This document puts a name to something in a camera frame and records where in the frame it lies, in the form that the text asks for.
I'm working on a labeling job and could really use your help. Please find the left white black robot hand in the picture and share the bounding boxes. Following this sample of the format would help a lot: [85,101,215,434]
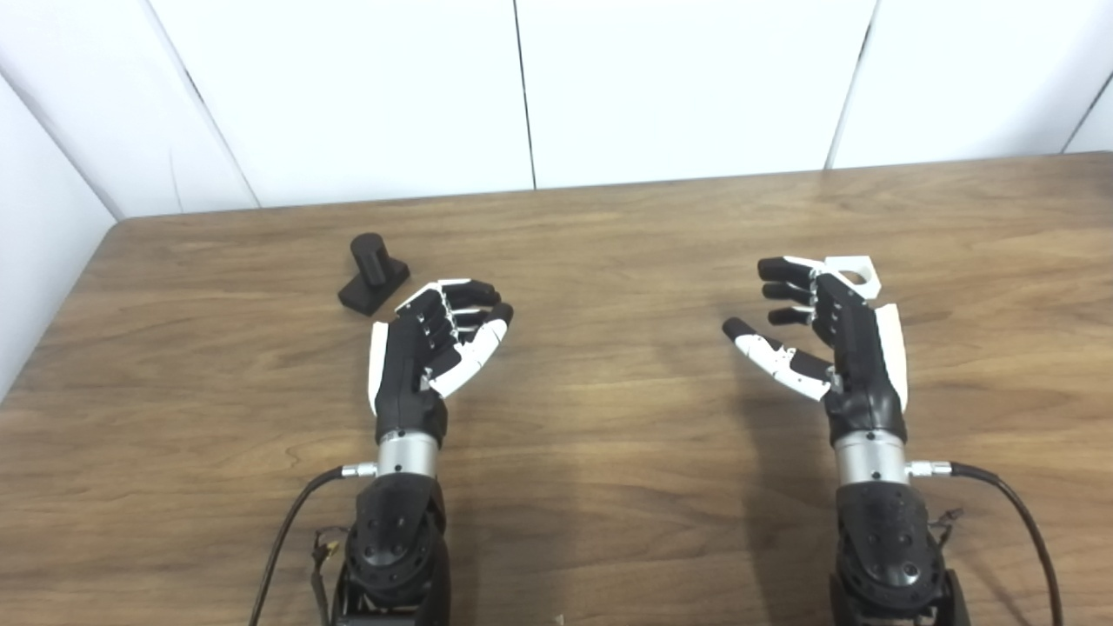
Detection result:
[368,278,515,443]

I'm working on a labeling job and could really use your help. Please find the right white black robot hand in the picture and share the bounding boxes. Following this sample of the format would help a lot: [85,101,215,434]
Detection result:
[722,256,910,446]

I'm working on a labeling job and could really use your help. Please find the black peg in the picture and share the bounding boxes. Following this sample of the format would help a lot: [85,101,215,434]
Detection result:
[338,233,411,316]

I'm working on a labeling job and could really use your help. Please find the right thin black wires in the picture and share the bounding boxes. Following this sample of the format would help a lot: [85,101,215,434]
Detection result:
[929,509,964,549]

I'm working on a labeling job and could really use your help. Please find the left thin wires yellow plug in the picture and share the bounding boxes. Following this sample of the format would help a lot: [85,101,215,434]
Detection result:
[311,526,349,626]

